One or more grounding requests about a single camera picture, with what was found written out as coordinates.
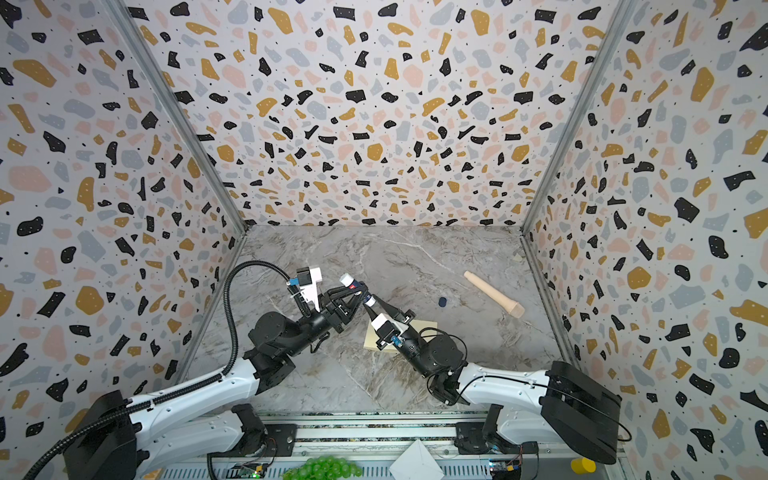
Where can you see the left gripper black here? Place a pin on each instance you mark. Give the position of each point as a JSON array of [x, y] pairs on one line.
[[336, 313]]

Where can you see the cream yellow envelope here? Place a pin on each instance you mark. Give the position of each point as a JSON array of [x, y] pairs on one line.
[[371, 337]]

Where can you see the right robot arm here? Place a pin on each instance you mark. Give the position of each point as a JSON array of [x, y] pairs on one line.
[[560, 401]]

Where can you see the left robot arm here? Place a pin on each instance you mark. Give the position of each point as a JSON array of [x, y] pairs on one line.
[[125, 438]]

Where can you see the green grape bunch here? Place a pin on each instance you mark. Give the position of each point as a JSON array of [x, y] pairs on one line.
[[324, 468]]

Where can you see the small circuit board right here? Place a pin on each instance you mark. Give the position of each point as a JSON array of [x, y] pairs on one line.
[[505, 469]]

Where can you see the small circuit board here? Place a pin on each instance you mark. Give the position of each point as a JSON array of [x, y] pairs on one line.
[[505, 469], [250, 470]]

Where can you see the small circuit board left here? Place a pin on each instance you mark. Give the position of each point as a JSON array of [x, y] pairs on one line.
[[250, 470]]

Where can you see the yellow cylinder object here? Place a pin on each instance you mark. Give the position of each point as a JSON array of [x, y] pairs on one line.
[[583, 466]]

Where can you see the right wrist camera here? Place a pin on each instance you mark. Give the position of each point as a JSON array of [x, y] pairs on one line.
[[386, 330]]

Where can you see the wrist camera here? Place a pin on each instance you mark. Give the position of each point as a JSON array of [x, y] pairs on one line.
[[304, 288], [386, 330]]

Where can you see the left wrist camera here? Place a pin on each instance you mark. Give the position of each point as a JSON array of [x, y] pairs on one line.
[[304, 288]]

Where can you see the wooden stamp handle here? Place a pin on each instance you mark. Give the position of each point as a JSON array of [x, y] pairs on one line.
[[510, 306]]

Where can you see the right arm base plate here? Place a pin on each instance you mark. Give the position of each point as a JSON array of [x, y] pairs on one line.
[[475, 438]]

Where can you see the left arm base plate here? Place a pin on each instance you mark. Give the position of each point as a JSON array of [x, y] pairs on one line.
[[273, 441]]

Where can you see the left aluminium corner post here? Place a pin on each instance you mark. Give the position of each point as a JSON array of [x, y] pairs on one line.
[[120, 16]]

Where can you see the aluminium corner post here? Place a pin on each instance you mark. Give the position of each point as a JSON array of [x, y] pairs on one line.
[[120, 16], [620, 18]]

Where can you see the right aluminium corner post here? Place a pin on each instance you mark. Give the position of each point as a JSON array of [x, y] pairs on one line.
[[620, 18]]

